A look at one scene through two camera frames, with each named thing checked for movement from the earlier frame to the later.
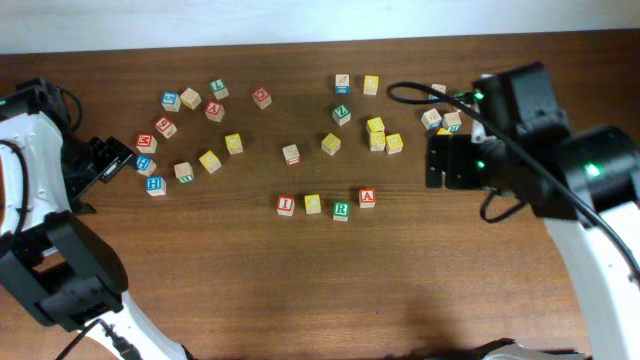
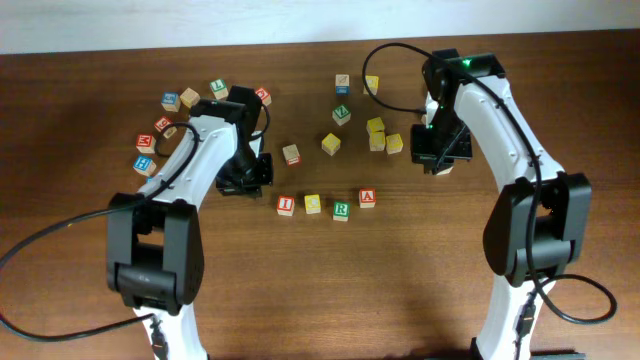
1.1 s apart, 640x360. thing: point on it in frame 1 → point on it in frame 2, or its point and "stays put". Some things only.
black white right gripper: (456, 161) → (420, 152)
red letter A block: (367, 198) stays put
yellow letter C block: (313, 204) stays put
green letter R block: (341, 211) stays put
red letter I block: (285, 205) stays put
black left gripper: (115, 156) → (229, 185)
